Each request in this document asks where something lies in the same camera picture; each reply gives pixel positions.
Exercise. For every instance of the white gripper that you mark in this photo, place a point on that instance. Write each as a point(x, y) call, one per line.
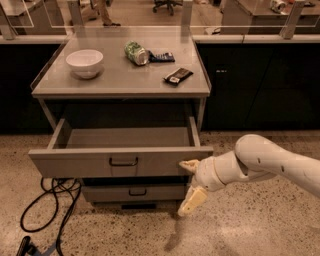
point(206, 174)

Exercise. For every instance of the grey top drawer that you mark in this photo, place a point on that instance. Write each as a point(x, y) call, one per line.
point(118, 152)

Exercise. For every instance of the grey drawer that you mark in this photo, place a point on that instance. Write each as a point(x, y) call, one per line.
point(135, 189)
point(118, 152)

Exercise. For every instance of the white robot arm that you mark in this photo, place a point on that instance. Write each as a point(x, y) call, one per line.
point(253, 158)

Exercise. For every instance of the grey lower drawer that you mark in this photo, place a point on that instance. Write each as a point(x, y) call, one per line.
point(135, 189)

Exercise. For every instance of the black snack bar packet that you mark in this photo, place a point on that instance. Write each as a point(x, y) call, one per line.
point(177, 76)

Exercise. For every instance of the blue snack packet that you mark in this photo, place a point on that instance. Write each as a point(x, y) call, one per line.
point(161, 58)

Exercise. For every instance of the green soda can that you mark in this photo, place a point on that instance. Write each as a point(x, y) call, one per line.
point(136, 53)

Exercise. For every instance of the grey cabinet table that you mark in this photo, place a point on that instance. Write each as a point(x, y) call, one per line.
point(120, 78)

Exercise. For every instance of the white ceramic bowl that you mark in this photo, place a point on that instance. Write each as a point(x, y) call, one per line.
point(86, 63)

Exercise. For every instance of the background desk right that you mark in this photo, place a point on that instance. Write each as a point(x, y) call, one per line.
point(256, 17)

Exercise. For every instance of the background desk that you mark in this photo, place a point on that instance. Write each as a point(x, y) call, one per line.
point(34, 17)
point(256, 17)

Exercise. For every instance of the black office chair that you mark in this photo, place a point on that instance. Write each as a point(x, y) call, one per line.
point(169, 4)

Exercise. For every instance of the black plug on floor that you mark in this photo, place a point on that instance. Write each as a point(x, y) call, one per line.
point(26, 248)

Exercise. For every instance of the standing person legs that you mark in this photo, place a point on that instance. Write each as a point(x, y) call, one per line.
point(107, 22)

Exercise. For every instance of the background desk left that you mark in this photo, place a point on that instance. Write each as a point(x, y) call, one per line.
point(34, 17)

